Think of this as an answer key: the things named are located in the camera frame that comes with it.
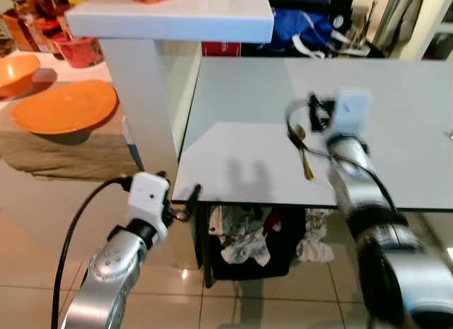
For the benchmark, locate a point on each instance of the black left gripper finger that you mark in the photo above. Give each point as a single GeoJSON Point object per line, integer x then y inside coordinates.
{"type": "Point", "coordinates": [195, 197]}
{"type": "Point", "coordinates": [163, 176]}

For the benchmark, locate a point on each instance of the gold metal spoon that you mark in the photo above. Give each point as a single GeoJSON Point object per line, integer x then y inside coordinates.
{"type": "Point", "coordinates": [307, 166]}

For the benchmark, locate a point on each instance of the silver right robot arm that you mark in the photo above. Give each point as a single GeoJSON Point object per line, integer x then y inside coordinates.
{"type": "Point", "coordinates": [396, 265]}

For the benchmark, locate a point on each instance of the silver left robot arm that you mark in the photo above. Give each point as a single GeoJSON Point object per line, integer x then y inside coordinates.
{"type": "Point", "coordinates": [113, 262]}

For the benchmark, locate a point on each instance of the white crumpled cloth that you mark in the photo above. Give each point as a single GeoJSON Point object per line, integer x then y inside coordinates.
{"type": "Point", "coordinates": [241, 237]}
{"type": "Point", "coordinates": [315, 240]}

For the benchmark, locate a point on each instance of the brown table cloth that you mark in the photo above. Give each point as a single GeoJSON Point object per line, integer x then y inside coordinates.
{"type": "Point", "coordinates": [71, 159]}

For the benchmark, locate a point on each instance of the black laundry basket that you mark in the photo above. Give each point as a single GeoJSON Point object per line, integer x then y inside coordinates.
{"type": "Point", "coordinates": [283, 244]}

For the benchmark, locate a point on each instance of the red cardboard box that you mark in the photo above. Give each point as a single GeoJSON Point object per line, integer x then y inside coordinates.
{"type": "Point", "coordinates": [221, 49]}

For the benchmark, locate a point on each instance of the orange plastic plate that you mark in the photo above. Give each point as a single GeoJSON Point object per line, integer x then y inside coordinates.
{"type": "Point", "coordinates": [64, 106]}

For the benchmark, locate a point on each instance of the white counter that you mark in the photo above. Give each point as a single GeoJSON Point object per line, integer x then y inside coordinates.
{"type": "Point", "coordinates": [170, 21]}

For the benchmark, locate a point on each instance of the orange plastic bowl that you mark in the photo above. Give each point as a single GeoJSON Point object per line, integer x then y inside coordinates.
{"type": "Point", "coordinates": [15, 73]}

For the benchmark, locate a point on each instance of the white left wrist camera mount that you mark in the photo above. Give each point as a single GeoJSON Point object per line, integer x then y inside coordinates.
{"type": "Point", "coordinates": [148, 194]}

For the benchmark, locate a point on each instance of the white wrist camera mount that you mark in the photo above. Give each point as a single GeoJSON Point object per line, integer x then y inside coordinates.
{"type": "Point", "coordinates": [352, 111]}
{"type": "Point", "coordinates": [148, 194]}

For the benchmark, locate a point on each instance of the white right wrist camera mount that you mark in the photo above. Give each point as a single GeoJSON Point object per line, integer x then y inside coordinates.
{"type": "Point", "coordinates": [352, 111]}

